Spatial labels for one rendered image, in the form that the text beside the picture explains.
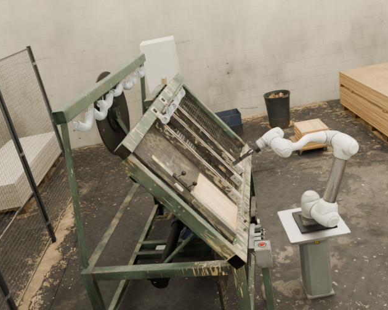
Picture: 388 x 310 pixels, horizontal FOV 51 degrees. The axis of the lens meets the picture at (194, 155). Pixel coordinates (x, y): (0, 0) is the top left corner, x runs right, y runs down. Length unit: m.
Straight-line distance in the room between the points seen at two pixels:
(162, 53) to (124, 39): 1.61
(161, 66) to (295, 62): 3.08
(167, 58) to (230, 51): 1.88
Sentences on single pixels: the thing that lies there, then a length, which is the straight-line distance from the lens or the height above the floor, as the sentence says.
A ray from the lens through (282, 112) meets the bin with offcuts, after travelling 7.88.
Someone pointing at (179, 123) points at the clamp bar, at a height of 1.62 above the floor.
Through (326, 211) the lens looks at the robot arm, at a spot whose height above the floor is 1.00.
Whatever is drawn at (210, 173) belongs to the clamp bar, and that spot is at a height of 1.22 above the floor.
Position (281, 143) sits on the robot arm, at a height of 1.68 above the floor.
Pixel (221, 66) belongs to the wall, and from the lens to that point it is 8.62.
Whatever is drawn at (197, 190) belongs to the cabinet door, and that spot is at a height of 1.27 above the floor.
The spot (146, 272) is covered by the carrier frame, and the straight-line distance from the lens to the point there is 3.47.
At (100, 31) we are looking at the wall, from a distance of 8.60.
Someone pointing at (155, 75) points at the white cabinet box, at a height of 1.52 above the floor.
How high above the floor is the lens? 2.83
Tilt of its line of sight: 22 degrees down
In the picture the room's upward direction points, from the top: 11 degrees counter-clockwise
